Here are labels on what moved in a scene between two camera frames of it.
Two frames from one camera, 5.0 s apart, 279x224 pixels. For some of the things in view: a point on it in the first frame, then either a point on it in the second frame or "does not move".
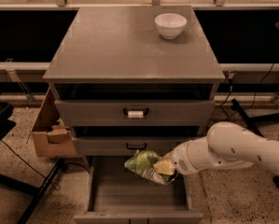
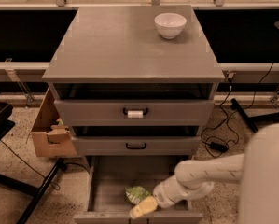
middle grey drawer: x=127 y=146 does not move
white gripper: x=181 y=160 -> x=162 y=196
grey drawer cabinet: x=132 y=80 does not move
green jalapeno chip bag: x=142 y=162 -> x=136 y=194
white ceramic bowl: x=170 y=25 does not move
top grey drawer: x=138 y=112 does not move
